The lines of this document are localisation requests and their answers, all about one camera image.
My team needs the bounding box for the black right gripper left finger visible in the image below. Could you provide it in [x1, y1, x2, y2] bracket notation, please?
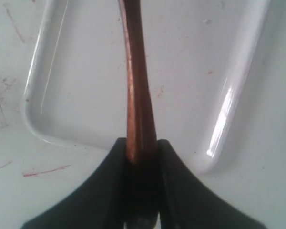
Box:
[22, 138, 131, 229]

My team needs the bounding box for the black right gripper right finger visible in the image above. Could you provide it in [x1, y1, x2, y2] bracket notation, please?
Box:
[158, 139, 265, 229]

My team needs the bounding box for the brown wooden spoon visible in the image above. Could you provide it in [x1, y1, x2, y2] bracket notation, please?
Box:
[119, 0, 158, 229]

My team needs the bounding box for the white plastic tray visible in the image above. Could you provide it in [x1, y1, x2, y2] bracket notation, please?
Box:
[23, 0, 270, 174]

